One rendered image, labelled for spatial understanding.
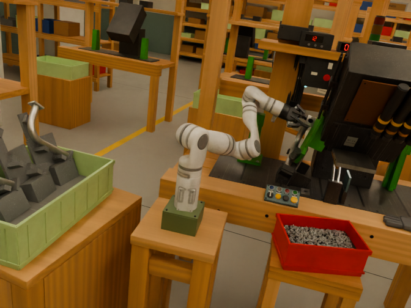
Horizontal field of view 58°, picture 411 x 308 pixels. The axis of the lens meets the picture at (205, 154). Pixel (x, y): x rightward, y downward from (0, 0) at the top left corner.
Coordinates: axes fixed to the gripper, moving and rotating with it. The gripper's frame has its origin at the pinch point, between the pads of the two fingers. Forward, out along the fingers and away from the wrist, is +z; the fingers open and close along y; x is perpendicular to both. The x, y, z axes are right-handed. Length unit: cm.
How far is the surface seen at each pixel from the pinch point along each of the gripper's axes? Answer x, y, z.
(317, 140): -5.6, -10.4, 6.7
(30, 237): -31, -104, -74
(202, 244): -21, -80, -22
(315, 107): 22.5, 25.4, 5.2
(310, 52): -11.4, 29.9, -13.5
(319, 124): -12.0, -5.7, 3.6
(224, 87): 31, 17, -48
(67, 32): 395, 206, -381
